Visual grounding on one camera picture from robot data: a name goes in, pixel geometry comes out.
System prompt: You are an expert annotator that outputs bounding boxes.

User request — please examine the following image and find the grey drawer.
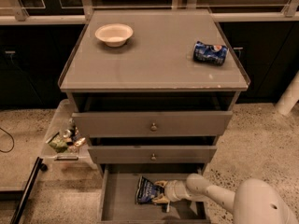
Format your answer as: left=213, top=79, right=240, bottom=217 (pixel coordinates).
left=98, top=163, right=211, bottom=224
left=71, top=96, right=234, bottom=139
left=88, top=137, right=217, bottom=164

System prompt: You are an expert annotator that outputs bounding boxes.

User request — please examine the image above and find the black floor cable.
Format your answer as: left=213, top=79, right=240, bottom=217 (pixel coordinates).
left=0, top=126, right=16, bottom=154

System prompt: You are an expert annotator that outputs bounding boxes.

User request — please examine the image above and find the white post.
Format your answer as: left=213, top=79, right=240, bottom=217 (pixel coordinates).
left=276, top=71, right=299, bottom=115

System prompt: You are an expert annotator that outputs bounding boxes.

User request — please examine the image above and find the blue chip bag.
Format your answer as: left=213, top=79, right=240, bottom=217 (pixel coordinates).
left=135, top=176, right=170, bottom=213

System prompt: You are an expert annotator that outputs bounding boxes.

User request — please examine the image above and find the white paper bowl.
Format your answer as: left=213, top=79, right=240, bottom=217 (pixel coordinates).
left=95, top=23, right=134, bottom=48

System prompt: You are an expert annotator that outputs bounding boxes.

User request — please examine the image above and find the green snack packet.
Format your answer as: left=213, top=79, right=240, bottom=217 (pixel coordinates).
left=47, top=133, right=68, bottom=153

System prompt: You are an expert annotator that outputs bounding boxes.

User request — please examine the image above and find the crushed blue pepsi can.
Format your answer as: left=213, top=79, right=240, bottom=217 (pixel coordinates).
left=192, top=41, right=229, bottom=66

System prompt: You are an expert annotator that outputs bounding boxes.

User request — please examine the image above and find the black metal floor rail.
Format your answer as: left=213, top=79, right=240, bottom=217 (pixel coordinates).
left=9, top=157, right=44, bottom=224

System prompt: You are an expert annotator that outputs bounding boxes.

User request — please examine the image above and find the clear plastic storage bin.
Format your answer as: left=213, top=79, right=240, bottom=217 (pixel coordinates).
left=40, top=99, right=95, bottom=168

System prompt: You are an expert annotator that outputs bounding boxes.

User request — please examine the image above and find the grey top drawer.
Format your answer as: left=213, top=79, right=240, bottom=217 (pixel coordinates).
left=71, top=96, right=234, bottom=139

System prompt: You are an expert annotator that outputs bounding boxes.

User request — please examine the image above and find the grey middle drawer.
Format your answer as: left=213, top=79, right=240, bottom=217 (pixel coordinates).
left=88, top=137, right=217, bottom=164

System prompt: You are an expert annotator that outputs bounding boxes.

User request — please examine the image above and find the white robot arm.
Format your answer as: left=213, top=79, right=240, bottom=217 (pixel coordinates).
left=152, top=174, right=298, bottom=224

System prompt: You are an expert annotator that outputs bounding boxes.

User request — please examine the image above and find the grey drawer cabinet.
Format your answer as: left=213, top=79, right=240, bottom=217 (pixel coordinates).
left=57, top=8, right=251, bottom=175

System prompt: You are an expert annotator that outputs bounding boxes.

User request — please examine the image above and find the grey bottom drawer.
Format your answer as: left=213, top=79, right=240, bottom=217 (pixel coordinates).
left=98, top=163, right=211, bottom=224

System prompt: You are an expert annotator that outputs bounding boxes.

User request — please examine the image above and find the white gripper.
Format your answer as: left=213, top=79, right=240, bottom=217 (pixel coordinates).
left=151, top=180, right=189, bottom=204

